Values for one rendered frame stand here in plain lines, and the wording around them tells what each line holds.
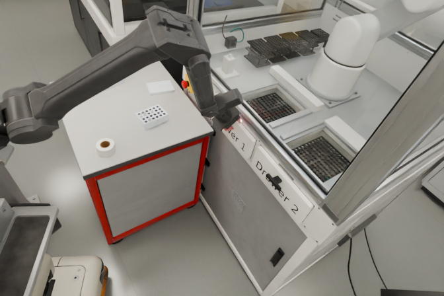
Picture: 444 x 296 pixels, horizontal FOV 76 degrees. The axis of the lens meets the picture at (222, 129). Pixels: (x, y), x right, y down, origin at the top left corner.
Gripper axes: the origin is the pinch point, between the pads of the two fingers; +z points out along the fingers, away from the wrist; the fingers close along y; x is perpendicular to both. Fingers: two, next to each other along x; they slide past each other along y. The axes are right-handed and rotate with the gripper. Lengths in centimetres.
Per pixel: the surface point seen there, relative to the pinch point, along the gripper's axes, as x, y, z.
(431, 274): -90, 23, 144
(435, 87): -47, 38, -36
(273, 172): -24.7, -0.2, 2.7
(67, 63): 207, -95, 40
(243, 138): -5.7, -1.3, 2.7
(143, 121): 27.2, -30.0, -9.6
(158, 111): 30.5, -23.8, -4.0
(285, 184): -30.9, 0.6, 2.0
